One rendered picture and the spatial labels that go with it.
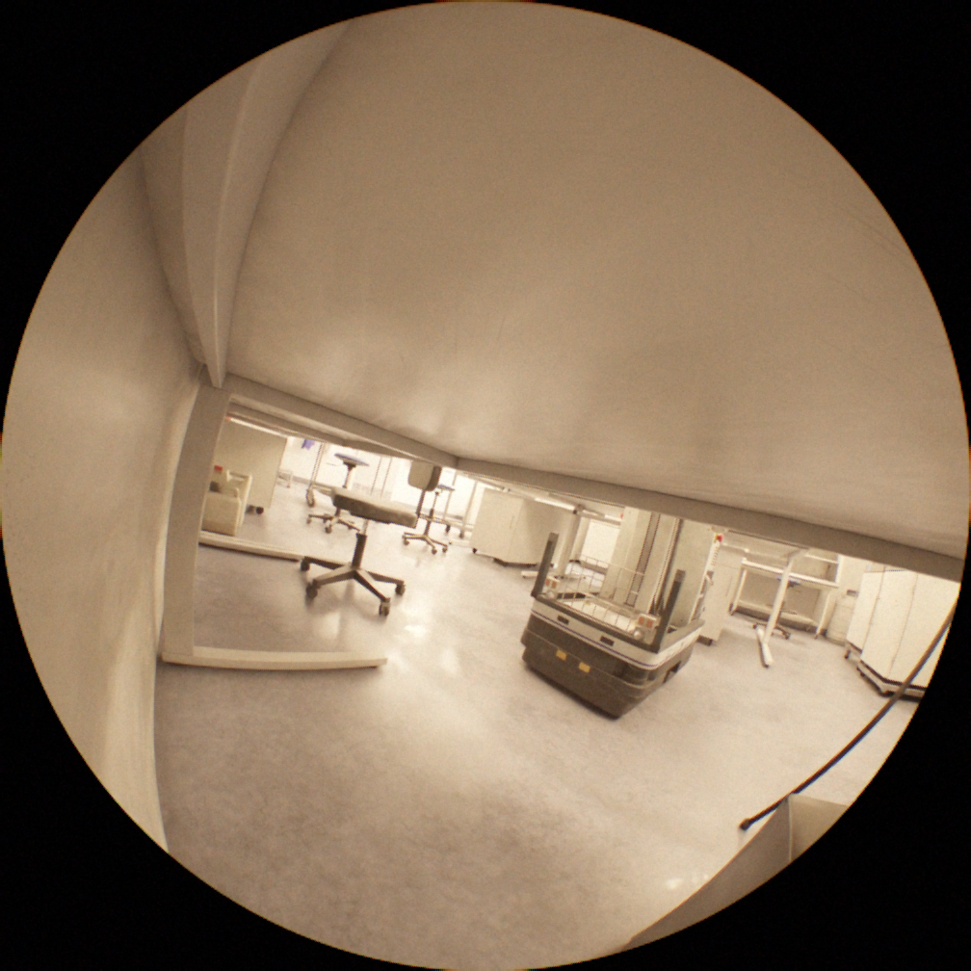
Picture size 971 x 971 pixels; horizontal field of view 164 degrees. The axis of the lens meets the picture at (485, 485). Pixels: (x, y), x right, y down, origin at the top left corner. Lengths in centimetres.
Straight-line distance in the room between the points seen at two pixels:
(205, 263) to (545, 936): 82
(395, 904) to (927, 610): 323
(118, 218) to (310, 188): 12
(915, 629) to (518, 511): 388
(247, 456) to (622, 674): 275
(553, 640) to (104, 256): 141
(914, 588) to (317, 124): 323
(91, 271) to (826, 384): 39
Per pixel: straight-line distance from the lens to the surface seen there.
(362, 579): 168
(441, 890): 70
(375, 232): 18
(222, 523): 219
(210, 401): 82
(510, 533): 358
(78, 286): 23
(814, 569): 577
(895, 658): 318
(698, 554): 166
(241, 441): 285
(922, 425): 27
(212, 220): 15
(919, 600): 319
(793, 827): 44
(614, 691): 125
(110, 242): 24
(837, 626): 545
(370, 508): 149
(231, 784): 77
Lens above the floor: 63
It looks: 2 degrees up
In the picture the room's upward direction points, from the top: 16 degrees clockwise
